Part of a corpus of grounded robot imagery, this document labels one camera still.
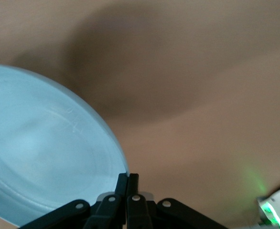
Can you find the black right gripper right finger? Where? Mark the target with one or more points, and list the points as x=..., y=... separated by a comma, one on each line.
x=140, y=212

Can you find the blue plate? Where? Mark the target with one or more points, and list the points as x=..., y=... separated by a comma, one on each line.
x=39, y=148

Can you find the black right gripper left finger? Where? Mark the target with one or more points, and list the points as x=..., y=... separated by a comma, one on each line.
x=106, y=210

